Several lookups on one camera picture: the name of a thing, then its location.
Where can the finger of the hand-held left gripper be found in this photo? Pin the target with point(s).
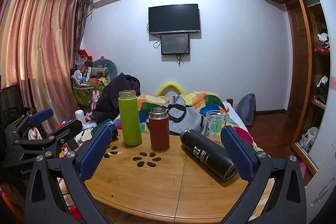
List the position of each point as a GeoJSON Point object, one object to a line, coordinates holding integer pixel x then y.
{"type": "Point", "coordinates": [68, 128]}
{"type": "Point", "coordinates": [40, 115]}

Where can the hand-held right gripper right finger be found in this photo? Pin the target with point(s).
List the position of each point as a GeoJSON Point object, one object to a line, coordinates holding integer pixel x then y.
{"type": "Point", "coordinates": [238, 154]}

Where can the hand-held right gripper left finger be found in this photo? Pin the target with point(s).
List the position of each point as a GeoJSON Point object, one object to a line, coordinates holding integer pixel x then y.
{"type": "Point", "coordinates": [94, 154]}

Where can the black thermos cup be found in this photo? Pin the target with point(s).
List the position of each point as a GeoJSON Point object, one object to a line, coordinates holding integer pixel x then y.
{"type": "Point", "coordinates": [208, 154]}

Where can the clear glass cup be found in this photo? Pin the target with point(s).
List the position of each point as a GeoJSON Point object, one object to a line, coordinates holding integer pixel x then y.
{"type": "Point", "coordinates": [214, 124]}

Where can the green thermos cup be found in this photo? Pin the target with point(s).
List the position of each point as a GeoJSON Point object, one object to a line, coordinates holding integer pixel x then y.
{"type": "Point", "coordinates": [130, 119]}

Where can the red thermos cup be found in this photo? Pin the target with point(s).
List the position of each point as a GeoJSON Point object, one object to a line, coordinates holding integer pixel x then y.
{"type": "Point", "coordinates": [159, 132]}

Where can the white bottle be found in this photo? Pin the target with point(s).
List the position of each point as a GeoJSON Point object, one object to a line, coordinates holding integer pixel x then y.
{"type": "Point", "coordinates": [80, 117]}

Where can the black office chair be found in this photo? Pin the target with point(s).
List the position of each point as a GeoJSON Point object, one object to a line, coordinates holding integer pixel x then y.
{"type": "Point", "coordinates": [11, 103]}

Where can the green storage basket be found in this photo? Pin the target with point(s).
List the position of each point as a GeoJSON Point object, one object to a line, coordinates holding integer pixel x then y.
{"type": "Point", "coordinates": [84, 95]}

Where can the pink bunny toy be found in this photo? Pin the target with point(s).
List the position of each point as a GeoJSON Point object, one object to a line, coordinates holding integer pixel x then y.
{"type": "Point", "coordinates": [95, 99]}

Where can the grey backpack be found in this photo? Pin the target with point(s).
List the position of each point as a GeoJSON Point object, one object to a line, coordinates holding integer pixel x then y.
{"type": "Point", "coordinates": [246, 109]}

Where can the dark jacket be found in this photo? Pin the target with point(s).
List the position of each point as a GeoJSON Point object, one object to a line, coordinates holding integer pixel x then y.
{"type": "Point", "coordinates": [113, 98]}

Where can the colourful patchwork blanket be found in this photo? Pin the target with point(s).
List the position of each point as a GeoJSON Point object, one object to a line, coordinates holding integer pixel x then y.
{"type": "Point", "coordinates": [202, 100]}

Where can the grey garment with black pattern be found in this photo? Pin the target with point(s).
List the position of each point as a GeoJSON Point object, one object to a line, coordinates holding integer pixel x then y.
{"type": "Point", "coordinates": [183, 119]}

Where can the pink slipper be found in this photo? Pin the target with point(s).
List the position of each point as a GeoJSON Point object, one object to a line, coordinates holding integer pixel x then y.
{"type": "Point", "coordinates": [302, 170]}

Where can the grey plush toy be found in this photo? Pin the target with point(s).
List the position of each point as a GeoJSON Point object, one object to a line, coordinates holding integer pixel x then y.
{"type": "Point", "coordinates": [103, 67]}

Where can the round wooden table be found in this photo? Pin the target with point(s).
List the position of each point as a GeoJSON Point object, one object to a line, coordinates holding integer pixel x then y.
{"type": "Point", "coordinates": [157, 187]}

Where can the pink curtain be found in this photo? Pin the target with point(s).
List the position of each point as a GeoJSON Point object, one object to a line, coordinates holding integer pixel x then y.
{"type": "Point", "coordinates": [39, 43]}

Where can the red bag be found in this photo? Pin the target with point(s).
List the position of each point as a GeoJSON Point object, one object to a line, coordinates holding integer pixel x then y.
{"type": "Point", "coordinates": [85, 54]}

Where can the yellow foam tube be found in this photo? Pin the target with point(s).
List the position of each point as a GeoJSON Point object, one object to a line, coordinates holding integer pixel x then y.
{"type": "Point", "coordinates": [170, 87]}

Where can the wooden wardrobe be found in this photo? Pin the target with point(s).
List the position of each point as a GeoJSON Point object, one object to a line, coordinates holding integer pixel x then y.
{"type": "Point", "coordinates": [302, 56]}

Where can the small black monitor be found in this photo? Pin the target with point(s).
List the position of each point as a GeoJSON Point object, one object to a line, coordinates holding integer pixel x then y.
{"type": "Point", "coordinates": [175, 44]}

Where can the black wall television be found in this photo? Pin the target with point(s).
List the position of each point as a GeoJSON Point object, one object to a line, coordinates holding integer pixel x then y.
{"type": "Point", "coordinates": [174, 18]}

